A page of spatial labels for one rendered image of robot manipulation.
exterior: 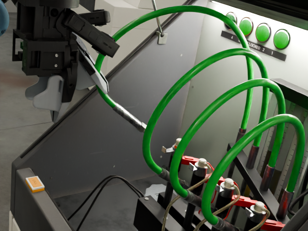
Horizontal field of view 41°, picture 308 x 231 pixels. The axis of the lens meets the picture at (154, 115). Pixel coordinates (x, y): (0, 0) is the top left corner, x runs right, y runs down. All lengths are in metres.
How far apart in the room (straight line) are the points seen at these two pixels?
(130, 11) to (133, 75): 2.55
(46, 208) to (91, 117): 0.29
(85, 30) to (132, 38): 3.10
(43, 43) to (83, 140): 0.58
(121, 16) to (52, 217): 2.86
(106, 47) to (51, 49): 0.10
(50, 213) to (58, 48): 0.46
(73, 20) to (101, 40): 0.06
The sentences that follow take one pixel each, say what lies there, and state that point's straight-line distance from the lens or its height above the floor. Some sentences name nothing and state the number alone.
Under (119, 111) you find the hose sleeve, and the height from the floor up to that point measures 1.18.
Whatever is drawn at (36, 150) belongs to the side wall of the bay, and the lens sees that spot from 1.12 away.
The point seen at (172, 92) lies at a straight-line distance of 0.71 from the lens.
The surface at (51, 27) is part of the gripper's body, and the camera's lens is 0.65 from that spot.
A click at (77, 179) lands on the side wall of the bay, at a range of 1.23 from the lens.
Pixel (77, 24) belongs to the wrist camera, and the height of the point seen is 1.41.
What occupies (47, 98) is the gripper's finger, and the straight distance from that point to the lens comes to 0.67.
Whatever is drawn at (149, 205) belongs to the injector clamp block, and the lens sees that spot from 0.98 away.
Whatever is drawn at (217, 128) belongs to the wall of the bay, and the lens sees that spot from 1.22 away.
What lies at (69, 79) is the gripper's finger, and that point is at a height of 1.33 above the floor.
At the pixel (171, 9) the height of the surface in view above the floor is 1.42.
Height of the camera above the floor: 1.55
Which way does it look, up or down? 23 degrees down
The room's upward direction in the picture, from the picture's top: 10 degrees clockwise
